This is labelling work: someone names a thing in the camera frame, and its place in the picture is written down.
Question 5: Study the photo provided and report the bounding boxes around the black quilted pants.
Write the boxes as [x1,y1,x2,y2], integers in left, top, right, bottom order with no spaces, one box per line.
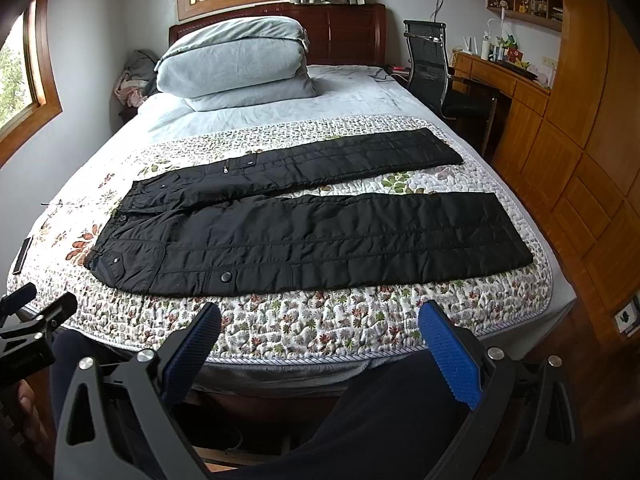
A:
[85,128,533,297]

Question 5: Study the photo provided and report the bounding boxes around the black phone on bed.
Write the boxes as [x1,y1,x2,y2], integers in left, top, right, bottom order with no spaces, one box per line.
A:
[12,236,32,275]

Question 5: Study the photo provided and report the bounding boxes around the person's dark trousered legs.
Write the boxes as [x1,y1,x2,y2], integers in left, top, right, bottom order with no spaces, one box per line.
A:
[48,328,474,480]

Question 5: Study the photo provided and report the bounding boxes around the floral quilted bedspread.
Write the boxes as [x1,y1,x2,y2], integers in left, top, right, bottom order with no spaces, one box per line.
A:
[6,115,555,367]

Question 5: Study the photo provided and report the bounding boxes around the wooden framed side window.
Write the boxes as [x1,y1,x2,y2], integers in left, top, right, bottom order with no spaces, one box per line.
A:
[0,0,62,162]

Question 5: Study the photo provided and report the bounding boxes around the pile of clothes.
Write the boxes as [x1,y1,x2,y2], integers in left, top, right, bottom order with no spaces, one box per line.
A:
[114,49,158,108]

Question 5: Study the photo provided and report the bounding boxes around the wooden wardrobe cabinet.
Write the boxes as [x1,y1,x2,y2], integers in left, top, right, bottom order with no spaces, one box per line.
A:
[494,0,639,352]

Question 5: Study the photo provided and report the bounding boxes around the wooden desk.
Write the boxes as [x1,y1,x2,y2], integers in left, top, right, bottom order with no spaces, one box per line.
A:
[454,53,550,170]

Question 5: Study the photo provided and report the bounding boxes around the light blue folded duvet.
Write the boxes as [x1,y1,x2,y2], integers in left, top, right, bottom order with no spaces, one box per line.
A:
[155,15,316,112]

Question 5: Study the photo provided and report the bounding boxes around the light blue bed sheet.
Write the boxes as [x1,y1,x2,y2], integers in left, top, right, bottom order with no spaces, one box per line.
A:
[128,65,447,140]

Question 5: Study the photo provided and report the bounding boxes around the black mesh office chair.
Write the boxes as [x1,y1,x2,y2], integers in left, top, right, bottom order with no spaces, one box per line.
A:
[404,20,454,122]

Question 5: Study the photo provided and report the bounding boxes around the dark wooden headboard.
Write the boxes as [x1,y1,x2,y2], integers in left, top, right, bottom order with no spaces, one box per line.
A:
[168,2,386,67]

